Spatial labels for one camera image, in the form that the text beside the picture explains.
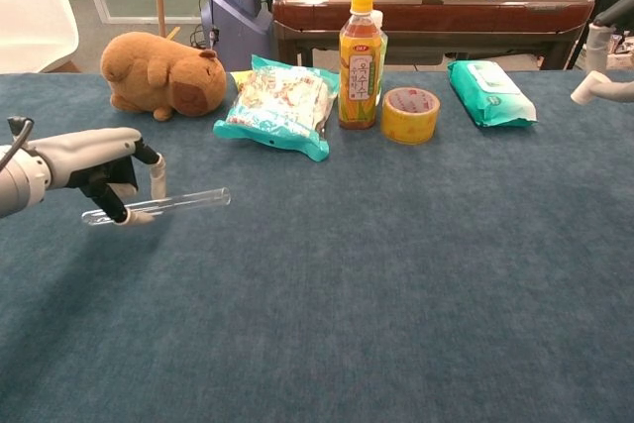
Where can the clear glass test tube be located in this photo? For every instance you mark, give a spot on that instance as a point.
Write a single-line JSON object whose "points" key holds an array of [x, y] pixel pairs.
{"points": [[198, 199]]}

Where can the brown mahjong table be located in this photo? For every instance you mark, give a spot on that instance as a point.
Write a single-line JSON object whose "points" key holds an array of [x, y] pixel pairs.
{"points": [[446, 17]]}

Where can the white plastic chair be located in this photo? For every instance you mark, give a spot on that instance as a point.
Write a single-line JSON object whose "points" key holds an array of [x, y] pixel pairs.
{"points": [[30, 7]]}

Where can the yellow-capped tea bottle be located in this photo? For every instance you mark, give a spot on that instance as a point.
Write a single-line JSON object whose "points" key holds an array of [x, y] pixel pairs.
{"points": [[359, 76]]}

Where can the teal snack bag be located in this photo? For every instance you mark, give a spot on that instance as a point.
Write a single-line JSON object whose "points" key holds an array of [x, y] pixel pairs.
{"points": [[277, 106]]}

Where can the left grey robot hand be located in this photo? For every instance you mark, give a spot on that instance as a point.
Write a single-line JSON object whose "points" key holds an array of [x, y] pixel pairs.
{"points": [[89, 145]]}

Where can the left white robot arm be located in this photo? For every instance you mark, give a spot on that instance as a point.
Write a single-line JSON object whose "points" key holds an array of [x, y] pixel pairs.
{"points": [[20, 180]]}

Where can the black tripod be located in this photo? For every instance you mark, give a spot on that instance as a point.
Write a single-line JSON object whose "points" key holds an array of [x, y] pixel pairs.
{"points": [[572, 56]]}

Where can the blue table mat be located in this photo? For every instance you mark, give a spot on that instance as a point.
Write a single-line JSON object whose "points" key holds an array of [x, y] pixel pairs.
{"points": [[347, 294]]}

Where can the yellow packing tape roll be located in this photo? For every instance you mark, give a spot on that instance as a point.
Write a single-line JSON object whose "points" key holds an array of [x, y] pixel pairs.
{"points": [[408, 128]]}

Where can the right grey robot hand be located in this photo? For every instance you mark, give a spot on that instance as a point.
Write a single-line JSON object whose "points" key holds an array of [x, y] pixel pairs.
{"points": [[599, 46]]}

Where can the brown capybara plush toy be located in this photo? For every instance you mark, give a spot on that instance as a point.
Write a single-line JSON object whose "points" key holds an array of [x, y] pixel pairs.
{"points": [[148, 76]]}

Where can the clear white-capped bottle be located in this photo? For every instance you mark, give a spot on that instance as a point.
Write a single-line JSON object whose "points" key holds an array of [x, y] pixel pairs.
{"points": [[379, 19]]}

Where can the blue-grey machine pedestal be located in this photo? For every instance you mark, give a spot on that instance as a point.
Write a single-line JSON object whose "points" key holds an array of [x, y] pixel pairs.
{"points": [[238, 22]]}

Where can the green wet wipes pack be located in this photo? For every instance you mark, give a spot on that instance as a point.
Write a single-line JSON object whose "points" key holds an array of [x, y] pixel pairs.
{"points": [[490, 96]]}

